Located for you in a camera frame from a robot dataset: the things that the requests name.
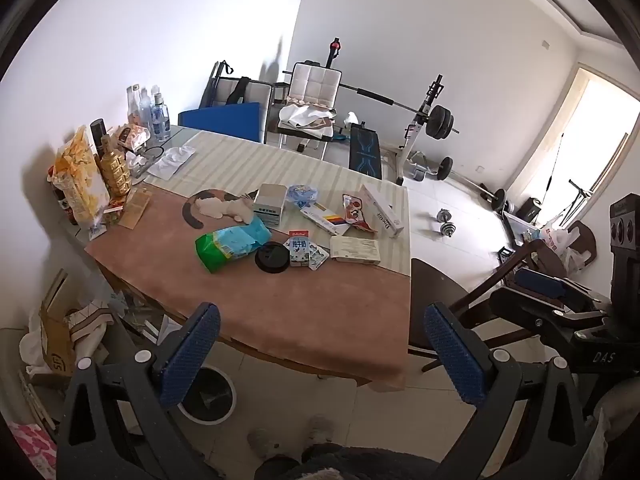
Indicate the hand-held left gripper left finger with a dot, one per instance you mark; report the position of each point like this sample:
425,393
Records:
192,355

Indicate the white striped packet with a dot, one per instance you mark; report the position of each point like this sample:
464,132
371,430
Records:
325,219

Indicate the small metal dumbbell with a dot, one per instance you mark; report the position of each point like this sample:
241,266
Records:
443,216
448,230

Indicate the clear plastic bag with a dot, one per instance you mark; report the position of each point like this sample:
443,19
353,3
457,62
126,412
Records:
170,160

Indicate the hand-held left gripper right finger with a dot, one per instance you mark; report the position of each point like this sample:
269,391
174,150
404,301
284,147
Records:
455,355

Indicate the white plastic bag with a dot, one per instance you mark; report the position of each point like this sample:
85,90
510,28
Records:
560,242

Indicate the long white toothpaste box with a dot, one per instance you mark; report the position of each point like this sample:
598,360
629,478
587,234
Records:
382,210

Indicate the small milk carton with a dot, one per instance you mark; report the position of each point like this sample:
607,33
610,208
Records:
297,250

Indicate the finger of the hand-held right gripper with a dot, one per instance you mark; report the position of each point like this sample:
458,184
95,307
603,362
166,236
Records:
530,310
542,282

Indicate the blue chair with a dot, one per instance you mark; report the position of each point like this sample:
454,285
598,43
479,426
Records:
222,120

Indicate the brown card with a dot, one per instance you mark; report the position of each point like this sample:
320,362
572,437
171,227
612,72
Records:
135,208

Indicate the clear bottle blue label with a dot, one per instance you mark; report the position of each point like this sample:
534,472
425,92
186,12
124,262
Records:
161,117

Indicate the red white snack wrapper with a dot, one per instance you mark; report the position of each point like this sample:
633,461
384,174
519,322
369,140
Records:
356,212

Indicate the dark wooden chair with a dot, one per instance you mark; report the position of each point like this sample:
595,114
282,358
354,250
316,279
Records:
440,290

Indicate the white padded chair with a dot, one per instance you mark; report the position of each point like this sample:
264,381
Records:
315,85
257,94

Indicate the brown snack bag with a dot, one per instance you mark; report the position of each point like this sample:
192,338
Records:
132,136

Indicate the floor barbell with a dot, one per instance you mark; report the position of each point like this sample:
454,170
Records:
445,166

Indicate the white barbell rack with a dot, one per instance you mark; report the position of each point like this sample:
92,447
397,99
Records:
417,132

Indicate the white cardboard box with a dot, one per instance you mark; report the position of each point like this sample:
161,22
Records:
269,205

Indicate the pink cloth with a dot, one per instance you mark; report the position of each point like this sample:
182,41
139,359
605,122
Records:
35,447

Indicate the brown round-back chair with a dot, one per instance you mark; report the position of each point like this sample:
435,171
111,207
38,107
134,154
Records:
585,240

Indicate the green blue plastic bag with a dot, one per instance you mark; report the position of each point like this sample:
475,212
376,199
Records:
232,245

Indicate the black speaker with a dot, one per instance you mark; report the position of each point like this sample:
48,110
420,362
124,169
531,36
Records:
530,210

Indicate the white trash bin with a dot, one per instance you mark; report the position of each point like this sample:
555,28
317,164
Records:
215,390

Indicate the gold bottle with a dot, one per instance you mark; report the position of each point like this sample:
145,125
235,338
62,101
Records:
114,170

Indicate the clear glass bottle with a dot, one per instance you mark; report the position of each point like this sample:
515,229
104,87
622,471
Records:
133,105
145,109

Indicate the yellow chips bag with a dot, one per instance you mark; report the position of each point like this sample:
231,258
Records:
80,180

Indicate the white patterned paper bag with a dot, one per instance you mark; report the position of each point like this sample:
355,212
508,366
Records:
87,327

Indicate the black round lid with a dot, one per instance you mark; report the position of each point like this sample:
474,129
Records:
272,258

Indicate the small white sachet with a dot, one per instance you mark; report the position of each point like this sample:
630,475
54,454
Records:
317,259

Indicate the barbell with black plates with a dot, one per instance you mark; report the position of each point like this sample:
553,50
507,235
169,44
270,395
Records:
440,122

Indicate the dark sauce bottle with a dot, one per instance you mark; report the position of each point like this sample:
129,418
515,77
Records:
62,202

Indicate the person's dark fleece clothing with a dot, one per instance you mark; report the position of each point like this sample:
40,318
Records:
350,465

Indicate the blue tissue pack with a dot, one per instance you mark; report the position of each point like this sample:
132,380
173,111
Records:
302,194

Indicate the cat print table mat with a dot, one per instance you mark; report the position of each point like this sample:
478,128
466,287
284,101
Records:
300,310

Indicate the flat white box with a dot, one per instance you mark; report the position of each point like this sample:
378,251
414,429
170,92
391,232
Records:
356,250

